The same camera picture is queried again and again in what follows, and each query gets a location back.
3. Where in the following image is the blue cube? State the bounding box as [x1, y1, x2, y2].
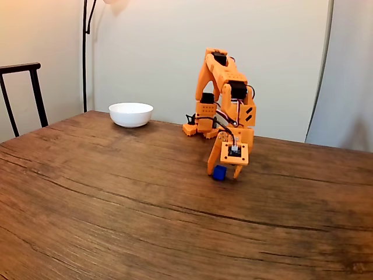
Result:
[212, 165, 227, 181]

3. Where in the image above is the black floor lamp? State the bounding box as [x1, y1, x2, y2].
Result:
[82, 0, 129, 113]

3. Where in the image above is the black chair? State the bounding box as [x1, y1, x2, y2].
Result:
[0, 62, 50, 138]

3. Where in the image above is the white backdrop board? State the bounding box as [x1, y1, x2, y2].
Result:
[93, 0, 335, 144]

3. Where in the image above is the black camera cable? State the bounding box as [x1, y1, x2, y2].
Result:
[200, 116, 237, 147]

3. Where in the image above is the orange camera mount with board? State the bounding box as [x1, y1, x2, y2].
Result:
[220, 141, 250, 167]

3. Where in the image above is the white bowl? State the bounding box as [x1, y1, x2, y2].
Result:
[108, 102, 154, 128]

